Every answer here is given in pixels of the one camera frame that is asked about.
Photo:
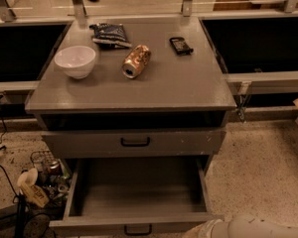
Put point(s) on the grey drawer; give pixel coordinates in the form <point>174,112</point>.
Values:
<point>81,144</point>
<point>136,197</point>

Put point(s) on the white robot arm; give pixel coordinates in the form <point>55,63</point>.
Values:
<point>241,226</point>

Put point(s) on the grey top drawer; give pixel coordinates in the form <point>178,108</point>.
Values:
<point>81,144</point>

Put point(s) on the grey drawer cabinet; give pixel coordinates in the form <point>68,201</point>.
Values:
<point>172,92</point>

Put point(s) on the crushed copper soda can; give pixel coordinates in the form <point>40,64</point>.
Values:
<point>136,61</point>

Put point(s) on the beige bottle on floor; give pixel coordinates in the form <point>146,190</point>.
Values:
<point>33,193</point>

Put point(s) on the black snack bar packet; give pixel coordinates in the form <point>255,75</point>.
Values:
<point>180,46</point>

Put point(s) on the white bowl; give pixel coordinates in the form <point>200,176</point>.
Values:
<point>76,62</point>

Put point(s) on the wire basket with jars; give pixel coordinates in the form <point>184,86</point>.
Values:
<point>53,177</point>

